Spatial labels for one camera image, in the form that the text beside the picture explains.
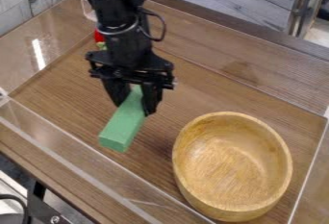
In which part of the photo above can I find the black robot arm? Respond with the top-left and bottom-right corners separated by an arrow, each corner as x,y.
85,0 -> 176,115

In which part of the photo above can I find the clear acrylic front wall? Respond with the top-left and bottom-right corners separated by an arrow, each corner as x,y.
0,89 -> 214,224

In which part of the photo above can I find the metal table leg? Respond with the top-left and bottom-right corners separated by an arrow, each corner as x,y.
288,0 -> 311,37

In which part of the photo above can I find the green rectangular block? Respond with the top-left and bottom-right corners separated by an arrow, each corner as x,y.
99,86 -> 146,153

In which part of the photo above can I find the brown wooden bowl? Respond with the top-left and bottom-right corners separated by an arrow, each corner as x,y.
173,112 -> 293,222

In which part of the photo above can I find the red toy strawberry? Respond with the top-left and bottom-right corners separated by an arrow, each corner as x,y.
94,30 -> 107,50

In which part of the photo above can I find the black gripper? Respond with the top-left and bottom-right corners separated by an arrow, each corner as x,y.
85,30 -> 176,115

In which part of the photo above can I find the black cable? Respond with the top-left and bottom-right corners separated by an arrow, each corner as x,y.
0,193 -> 31,224

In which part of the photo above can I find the clear acrylic corner bracket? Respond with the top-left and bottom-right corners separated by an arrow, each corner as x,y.
81,0 -> 98,22

